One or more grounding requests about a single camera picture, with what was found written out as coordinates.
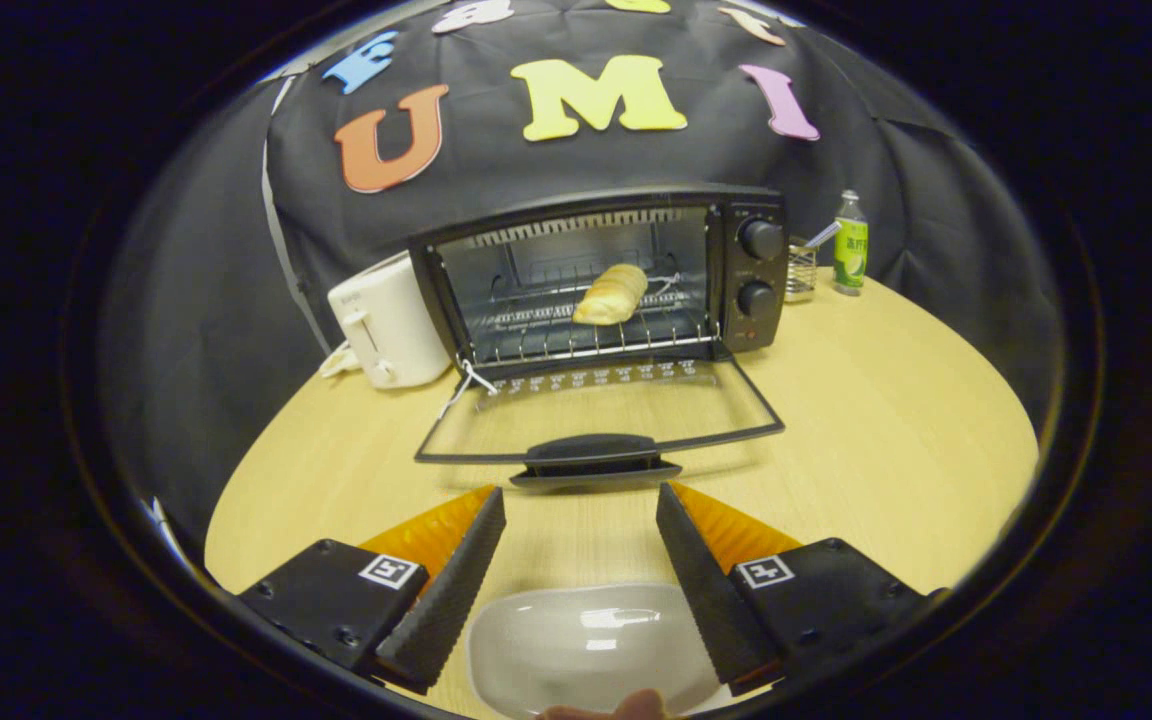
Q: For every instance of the black toaster oven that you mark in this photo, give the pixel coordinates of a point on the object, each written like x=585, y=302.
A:
x=771, y=270

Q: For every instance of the striped stick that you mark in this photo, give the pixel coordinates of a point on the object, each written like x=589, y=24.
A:
x=824, y=234

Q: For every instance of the black backdrop cloth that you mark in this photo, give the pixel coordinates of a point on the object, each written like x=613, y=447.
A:
x=536, y=165

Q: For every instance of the green drink bottle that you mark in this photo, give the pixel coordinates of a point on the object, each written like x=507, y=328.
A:
x=850, y=255

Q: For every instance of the golden bread roll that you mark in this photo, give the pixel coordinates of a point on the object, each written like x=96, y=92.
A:
x=611, y=295

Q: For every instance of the white square plate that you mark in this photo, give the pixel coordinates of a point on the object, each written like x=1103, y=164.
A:
x=586, y=650

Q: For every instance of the white bread toaster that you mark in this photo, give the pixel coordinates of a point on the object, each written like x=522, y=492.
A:
x=391, y=320

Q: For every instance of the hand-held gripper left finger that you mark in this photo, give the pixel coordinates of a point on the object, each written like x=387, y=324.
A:
x=451, y=590

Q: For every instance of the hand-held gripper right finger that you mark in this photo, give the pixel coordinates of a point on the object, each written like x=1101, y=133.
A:
x=701, y=590

